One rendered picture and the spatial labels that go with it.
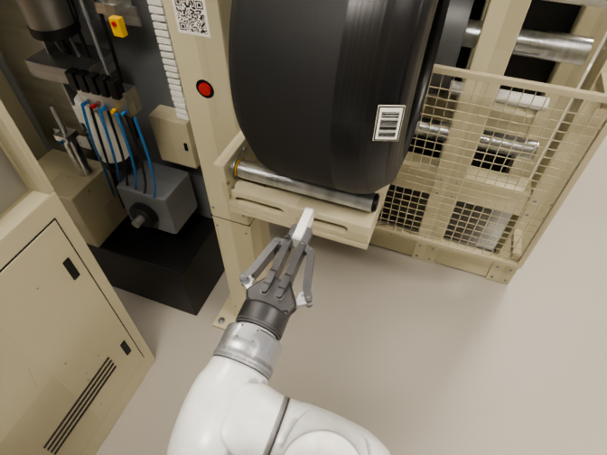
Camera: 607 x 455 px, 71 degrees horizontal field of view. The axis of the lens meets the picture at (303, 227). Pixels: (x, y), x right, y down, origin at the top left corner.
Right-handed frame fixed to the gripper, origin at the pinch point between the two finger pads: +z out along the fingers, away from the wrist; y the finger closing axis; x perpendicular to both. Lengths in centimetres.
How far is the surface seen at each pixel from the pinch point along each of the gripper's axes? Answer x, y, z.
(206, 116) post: 6.4, 35.2, 26.7
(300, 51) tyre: -25.7, 3.8, 12.5
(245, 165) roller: 12.0, 22.5, 19.5
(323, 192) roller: 12.9, 2.6, 18.2
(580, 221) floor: 119, -96, 121
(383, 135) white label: -15.2, -10.0, 10.4
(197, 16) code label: -16.8, 32.6, 29.9
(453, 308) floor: 109, -44, 49
